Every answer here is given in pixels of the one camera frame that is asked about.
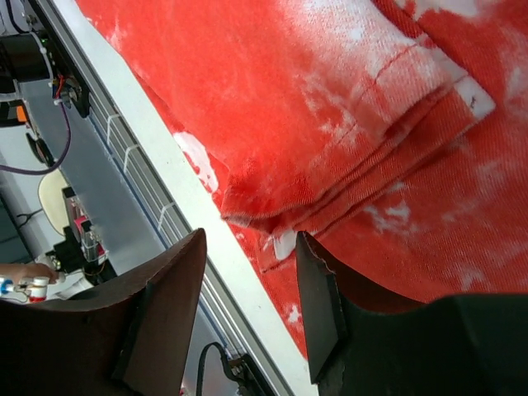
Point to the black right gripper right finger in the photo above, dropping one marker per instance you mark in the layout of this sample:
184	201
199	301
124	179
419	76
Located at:
362	339

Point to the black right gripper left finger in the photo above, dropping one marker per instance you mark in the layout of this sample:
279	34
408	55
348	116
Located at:
127	336

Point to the red white tie-dye trousers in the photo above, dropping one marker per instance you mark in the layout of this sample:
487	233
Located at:
395	132

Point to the person's hand in background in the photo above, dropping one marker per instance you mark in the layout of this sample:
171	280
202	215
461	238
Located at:
17	271

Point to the aluminium table frame rails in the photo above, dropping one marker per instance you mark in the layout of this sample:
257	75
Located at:
234	309

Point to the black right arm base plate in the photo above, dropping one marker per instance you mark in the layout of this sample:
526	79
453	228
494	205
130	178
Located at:
241	370

